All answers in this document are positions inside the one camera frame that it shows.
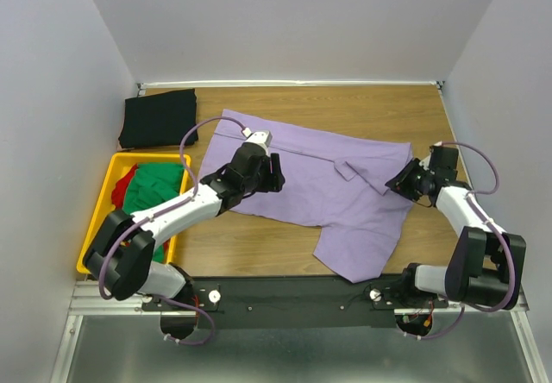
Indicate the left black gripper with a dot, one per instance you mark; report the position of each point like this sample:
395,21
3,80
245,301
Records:
275,180

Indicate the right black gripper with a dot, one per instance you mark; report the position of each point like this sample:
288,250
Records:
399,181

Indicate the purple t shirt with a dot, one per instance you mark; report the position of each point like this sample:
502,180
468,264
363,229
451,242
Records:
333,181

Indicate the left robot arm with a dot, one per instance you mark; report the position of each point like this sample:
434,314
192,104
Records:
120,256

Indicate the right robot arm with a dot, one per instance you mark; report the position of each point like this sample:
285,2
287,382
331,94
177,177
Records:
485,268

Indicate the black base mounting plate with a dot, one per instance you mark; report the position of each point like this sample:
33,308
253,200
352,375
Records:
297,302

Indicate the green t shirt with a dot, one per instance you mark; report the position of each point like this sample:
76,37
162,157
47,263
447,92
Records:
152,184

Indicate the folded black t shirt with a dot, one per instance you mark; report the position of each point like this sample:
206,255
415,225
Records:
160,120

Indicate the red t shirt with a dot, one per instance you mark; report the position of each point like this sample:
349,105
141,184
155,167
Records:
118,193

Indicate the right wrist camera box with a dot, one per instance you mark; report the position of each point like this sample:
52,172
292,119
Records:
443,158

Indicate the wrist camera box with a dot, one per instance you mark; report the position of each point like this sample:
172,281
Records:
443,158
262,137

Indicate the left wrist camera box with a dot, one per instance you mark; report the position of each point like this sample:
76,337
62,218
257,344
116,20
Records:
262,137

